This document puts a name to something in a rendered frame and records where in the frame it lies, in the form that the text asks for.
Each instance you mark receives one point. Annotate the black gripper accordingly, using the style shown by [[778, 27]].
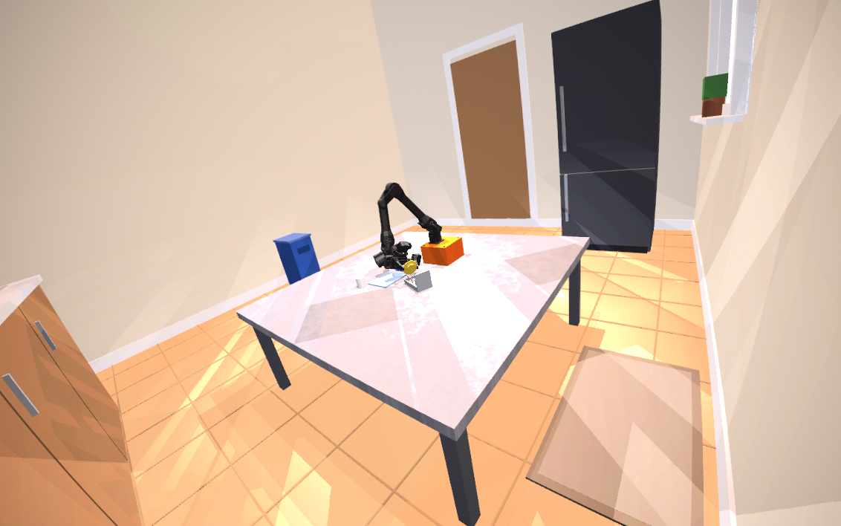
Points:
[[396, 262]]

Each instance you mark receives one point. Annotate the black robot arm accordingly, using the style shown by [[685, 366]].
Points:
[[393, 190]]

